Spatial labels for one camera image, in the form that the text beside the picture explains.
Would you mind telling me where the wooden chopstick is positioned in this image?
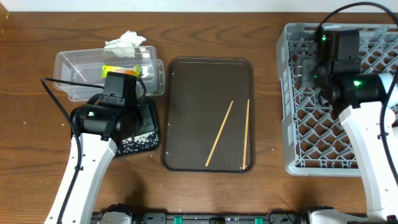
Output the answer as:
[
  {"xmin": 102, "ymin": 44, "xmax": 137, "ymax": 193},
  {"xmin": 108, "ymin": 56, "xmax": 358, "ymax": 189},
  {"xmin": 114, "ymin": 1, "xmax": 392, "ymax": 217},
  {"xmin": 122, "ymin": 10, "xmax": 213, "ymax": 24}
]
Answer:
[
  {"xmin": 242, "ymin": 99, "xmax": 250, "ymax": 170},
  {"xmin": 205, "ymin": 100, "xmax": 234, "ymax": 167}
]

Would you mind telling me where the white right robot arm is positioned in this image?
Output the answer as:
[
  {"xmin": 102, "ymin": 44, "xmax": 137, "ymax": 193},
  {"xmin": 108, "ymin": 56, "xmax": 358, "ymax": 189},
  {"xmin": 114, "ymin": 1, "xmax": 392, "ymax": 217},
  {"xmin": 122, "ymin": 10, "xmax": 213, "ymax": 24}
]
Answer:
[{"xmin": 298, "ymin": 57, "xmax": 397, "ymax": 223}]

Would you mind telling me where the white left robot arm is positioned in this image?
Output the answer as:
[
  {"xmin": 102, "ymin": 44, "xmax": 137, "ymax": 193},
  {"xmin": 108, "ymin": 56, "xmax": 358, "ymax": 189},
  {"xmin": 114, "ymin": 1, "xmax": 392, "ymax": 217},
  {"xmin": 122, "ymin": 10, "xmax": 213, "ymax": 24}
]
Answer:
[{"xmin": 45, "ymin": 100, "xmax": 160, "ymax": 223}]

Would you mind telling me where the grey dishwasher rack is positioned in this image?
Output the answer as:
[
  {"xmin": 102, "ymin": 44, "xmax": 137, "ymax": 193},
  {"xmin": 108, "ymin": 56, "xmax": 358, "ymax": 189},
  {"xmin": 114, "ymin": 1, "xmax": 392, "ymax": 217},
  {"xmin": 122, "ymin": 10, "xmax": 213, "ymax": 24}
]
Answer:
[{"xmin": 276, "ymin": 23, "xmax": 397, "ymax": 177}]

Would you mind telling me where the black tray bin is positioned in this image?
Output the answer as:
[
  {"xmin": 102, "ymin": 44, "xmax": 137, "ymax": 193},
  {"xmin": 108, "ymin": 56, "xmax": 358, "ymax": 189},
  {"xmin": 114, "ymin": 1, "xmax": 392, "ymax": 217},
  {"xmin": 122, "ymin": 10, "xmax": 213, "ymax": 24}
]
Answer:
[{"xmin": 115, "ymin": 97, "xmax": 160, "ymax": 157}]

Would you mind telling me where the white rice pile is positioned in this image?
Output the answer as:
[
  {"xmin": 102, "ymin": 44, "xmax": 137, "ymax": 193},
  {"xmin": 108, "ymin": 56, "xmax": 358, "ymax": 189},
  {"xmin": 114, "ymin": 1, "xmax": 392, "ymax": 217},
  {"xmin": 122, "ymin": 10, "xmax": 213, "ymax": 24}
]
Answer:
[{"xmin": 117, "ymin": 131, "xmax": 160, "ymax": 156}]

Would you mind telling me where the yellow snack wrapper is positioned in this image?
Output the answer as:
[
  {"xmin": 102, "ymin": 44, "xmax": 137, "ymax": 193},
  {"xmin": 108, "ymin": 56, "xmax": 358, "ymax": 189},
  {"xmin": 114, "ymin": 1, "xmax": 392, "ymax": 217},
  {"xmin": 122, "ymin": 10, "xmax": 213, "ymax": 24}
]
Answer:
[{"xmin": 101, "ymin": 65, "xmax": 142, "ymax": 78}]

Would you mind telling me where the brown serving tray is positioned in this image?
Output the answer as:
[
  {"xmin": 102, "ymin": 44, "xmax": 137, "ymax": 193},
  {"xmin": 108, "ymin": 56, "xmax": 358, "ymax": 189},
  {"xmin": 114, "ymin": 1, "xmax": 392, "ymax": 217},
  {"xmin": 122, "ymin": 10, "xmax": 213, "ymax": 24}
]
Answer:
[{"xmin": 161, "ymin": 57, "xmax": 256, "ymax": 174}]

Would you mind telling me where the crumpled white tissue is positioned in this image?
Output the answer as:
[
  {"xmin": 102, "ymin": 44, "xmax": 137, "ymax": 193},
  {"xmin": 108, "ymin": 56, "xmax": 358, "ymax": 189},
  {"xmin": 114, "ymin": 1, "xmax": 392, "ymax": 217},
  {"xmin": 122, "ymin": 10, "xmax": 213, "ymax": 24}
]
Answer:
[{"xmin": 104, "ymin": 30, "xmax": 147, "ymax": 57}]

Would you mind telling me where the clear plastic bin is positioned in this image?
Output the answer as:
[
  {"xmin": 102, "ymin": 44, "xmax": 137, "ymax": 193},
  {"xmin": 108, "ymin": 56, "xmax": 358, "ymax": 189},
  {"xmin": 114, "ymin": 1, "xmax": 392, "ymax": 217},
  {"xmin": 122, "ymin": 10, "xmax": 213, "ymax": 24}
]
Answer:
[{"xmin": 53, "ymin": 45, "xmax": 165, "ymax": 96}]

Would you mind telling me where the black rail with green clamps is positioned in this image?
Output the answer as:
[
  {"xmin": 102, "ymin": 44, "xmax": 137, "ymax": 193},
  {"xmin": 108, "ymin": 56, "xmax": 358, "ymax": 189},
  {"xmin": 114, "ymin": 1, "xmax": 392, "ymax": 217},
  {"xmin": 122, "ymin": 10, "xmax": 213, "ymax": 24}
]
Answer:
[{"xmin": 90, "ymin": 203, "xmax": 309, "ymax": 224}]

